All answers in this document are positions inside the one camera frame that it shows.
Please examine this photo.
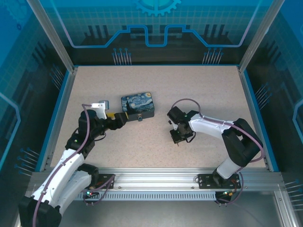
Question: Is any aluminium mounting rail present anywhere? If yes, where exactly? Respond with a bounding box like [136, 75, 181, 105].
[30, 167, 284, 192]

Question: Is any slotted grey cable duct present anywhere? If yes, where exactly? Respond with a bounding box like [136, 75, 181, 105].
[75, 191, 219, 201]

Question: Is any starry night painted tin box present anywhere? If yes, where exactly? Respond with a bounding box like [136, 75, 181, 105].
[120, 92, 155, 122]

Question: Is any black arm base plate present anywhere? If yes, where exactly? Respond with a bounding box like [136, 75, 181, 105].
[197, 173, 245, 190]
[93, 174, 116, 190]

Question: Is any aluminium side frame rail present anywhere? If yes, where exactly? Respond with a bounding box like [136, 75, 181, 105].
[39, 67, 79, 172]
[237, 66, 280, 172]

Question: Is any small led controller board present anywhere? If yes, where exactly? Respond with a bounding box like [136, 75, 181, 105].
[215, 189, 234, 199]
[82, 190, 100, 200]

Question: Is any aluminium frame post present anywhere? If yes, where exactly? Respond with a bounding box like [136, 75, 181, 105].
[25, 0, 79, 73]
[237, 0, 286, 73]

